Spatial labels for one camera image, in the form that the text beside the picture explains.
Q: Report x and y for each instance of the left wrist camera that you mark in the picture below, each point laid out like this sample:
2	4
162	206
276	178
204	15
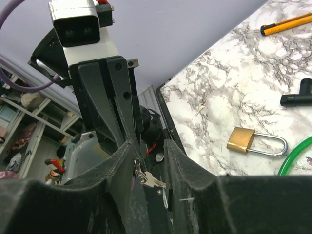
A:
75	22

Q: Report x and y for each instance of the yellow black utility knife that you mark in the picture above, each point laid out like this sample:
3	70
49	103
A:
274	28

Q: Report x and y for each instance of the small silver key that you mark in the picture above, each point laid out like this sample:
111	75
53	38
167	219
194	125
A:
146	178
202	104

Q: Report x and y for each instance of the brass padlock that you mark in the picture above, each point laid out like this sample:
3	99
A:
243	140

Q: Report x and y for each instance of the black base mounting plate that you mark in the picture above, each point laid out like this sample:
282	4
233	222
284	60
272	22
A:
158	126

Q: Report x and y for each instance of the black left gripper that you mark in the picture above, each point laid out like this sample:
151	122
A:
107	97

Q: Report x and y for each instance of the black T-shaped tool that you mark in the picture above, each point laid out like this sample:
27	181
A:
303	98

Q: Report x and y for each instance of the green cable lock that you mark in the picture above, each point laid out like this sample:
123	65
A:
289	160

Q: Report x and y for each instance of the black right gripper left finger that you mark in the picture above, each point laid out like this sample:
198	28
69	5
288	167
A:
99	201

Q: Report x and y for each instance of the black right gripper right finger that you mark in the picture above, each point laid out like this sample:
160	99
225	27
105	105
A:
202	203

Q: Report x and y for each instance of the background storage shelf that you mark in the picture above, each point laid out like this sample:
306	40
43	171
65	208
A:
35	133

